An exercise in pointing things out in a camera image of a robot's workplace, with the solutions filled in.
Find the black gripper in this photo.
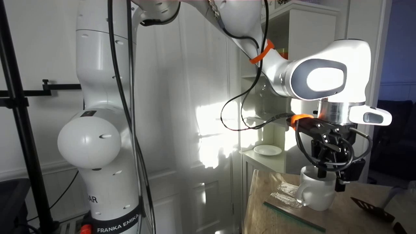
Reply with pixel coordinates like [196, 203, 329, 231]
[297, 118, 368, 194]

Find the white ceramic mug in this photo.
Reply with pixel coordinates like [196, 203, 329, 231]
[295, 165, 338, 213]

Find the white shelf cabinet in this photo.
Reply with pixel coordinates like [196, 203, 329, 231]
[236, 0, 342, 177]

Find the clear plastic wrapper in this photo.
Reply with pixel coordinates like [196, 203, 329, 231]
[269, 181, 304, 211]

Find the black spatula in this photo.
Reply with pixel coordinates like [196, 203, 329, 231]
[349, 186, 409, 234]

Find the white plate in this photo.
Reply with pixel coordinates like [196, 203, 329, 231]
[252, 143, 283, 157]

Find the dark sofa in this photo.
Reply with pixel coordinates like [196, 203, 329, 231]
[369, 99, 416, 185]

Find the black tripod stand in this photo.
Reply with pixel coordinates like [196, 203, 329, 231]
[0, 0, 83, 234]

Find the orange cable strap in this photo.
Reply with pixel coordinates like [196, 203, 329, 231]
[249, 39, 275, 66]
[288, 113, 314, 130]

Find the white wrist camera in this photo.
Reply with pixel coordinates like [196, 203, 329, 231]
[347, 104, 394, 129]

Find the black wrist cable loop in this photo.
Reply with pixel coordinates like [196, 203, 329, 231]
[218, 0, 296, 133]

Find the long black arm cable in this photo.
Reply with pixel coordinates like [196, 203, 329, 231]
[106, 0, 157, 234]

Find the thin black floor cable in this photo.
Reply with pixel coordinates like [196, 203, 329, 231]
[26, 169, 82, 224]

